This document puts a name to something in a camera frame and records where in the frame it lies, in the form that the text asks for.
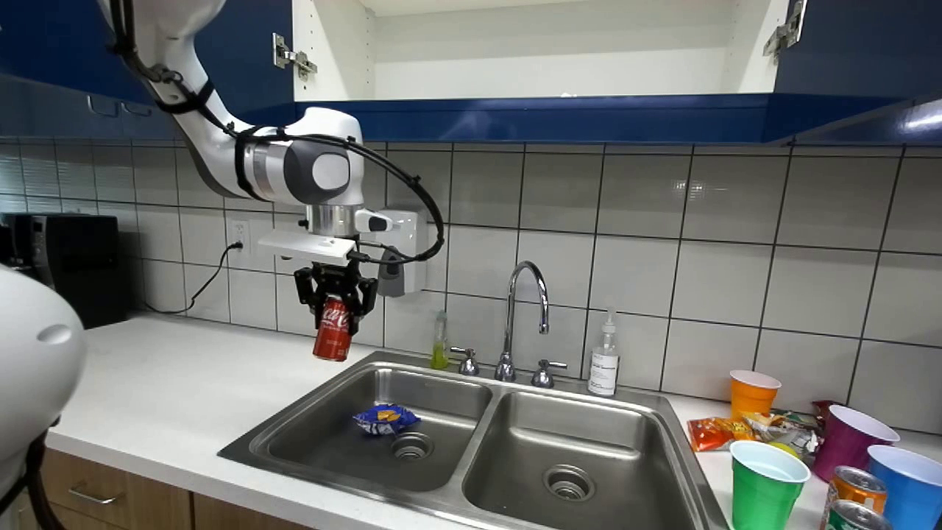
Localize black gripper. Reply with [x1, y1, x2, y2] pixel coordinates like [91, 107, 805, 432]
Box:
[291, 260, 382, 332]

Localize red cola can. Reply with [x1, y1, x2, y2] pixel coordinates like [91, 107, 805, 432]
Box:
[313, 294, 356, 366]

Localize metal cabinet hinge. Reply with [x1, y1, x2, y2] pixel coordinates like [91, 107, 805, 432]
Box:
[763, 0, 811, 56]
[270, 29, 318, 82]

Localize open white cabinet interior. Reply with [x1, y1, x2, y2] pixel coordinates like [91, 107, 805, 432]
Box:
[291, 0, 793, 101]

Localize blue cabinet door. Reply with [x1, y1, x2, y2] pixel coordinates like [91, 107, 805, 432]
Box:
[775, 0, 942, 101]

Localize green dish soap bottle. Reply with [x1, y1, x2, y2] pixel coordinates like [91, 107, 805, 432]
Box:
[426, 310, 453, 374]

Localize blue snack bag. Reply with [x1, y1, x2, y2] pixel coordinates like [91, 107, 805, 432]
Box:
[350, 400, 425, 440]

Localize sink drain strainer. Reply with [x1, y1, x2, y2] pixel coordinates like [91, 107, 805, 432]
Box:
[541, 463, 597, 507]
[391, 431, 437, 465]

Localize chrome gooseneck faucet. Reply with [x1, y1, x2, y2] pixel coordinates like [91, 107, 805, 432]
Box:
[491, 260, 553, 382]

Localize stainless steel double sink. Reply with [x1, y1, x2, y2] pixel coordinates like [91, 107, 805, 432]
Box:
[216, 350, 733, 530]

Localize black countertop appliance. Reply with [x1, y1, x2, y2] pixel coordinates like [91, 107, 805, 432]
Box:
[0, 212, 135, 332]

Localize clear pump sanitizer bottle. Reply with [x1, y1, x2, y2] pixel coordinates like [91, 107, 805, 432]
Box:
[587, 306, 624, 400]

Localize wooden drawer fronts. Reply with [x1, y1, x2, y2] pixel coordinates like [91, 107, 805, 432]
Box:
[28, 447, 318, 530]

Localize orange chip bag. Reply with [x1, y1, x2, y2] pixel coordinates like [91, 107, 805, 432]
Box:
[685, 413, 759, 453]

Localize orange plastic cup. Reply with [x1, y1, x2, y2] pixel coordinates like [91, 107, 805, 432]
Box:
[728, 369, 784, 421]

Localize green plastic cup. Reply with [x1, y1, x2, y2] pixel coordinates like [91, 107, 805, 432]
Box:
[728, 440, 812, 530]

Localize colourful snack wrapper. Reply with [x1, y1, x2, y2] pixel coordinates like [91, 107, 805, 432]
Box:
[755, 410, 828, 459]

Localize purple plastic cup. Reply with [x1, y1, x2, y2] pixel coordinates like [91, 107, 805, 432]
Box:
[811, 404, 903, 484]

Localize blue plastic cup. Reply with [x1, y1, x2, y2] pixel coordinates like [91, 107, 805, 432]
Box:
[865, 441, 942, 530]

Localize white wall soap dispenser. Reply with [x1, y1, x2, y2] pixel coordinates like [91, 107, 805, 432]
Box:
[375, 206, 426, 300]

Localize black power cord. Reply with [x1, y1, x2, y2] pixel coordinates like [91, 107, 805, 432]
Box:
[173, 238, 248, 318]

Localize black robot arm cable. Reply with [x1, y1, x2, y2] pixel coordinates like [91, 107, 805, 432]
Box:
[101, 0, 447, 269]

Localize chrome faucet handle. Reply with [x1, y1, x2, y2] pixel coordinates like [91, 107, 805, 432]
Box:
[529, 357, 571, 390]
[447, 344, 484, 376]

